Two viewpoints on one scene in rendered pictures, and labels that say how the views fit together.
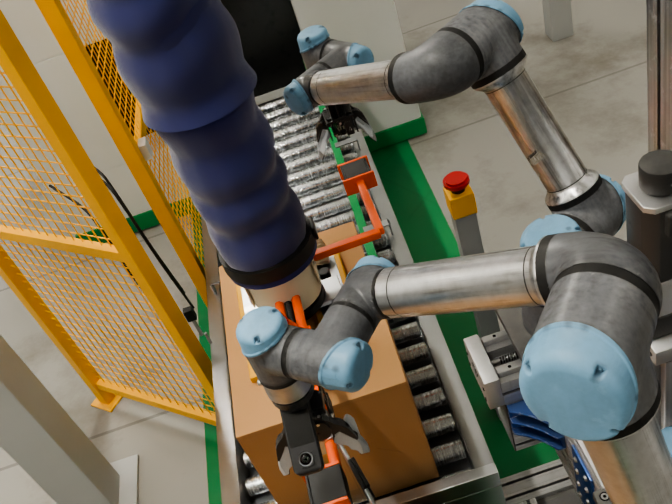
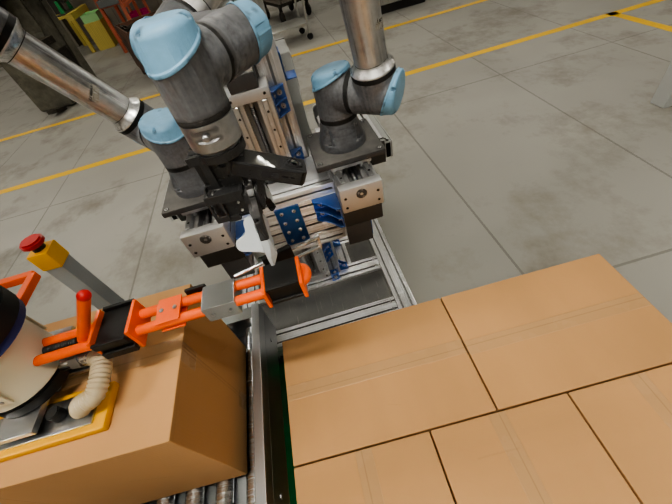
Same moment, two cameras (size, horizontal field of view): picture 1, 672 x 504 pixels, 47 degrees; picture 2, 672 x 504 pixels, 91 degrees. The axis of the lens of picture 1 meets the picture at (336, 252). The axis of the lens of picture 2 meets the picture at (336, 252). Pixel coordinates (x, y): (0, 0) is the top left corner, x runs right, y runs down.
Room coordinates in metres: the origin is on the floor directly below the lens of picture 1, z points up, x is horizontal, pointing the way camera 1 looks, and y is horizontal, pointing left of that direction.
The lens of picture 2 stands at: (0.71, 0.61, 1.60)
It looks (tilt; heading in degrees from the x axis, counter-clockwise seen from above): 47 degrees down; 267
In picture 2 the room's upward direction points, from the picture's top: 16 degrees counter-clockwise
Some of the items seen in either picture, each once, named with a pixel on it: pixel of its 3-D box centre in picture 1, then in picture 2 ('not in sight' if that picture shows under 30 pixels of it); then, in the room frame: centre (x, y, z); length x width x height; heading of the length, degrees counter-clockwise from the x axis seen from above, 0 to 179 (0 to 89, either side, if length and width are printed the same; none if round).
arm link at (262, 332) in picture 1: (271, 346); (184, 70); (0.81, 0.14, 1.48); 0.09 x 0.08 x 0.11; 49
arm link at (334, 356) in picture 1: (333, 351); (224, 41); (0.76, 0.05, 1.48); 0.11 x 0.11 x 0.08; 49
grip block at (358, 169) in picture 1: (357, 175); not in sight; (1.70, -0.13, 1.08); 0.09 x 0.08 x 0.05; 88
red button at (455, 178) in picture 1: (456, 183); (34, 244); (1.59, -0.36, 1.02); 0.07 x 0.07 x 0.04
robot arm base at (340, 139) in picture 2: not in sight; (340, 127); (0.54, -0.37, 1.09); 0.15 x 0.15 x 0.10
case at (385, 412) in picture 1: (323, 366); (116, 408); (1.40, 0.14, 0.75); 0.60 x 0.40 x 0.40; 177
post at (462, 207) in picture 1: (485, 314); (136, 324); (1.59, -0.36, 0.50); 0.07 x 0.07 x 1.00; 87
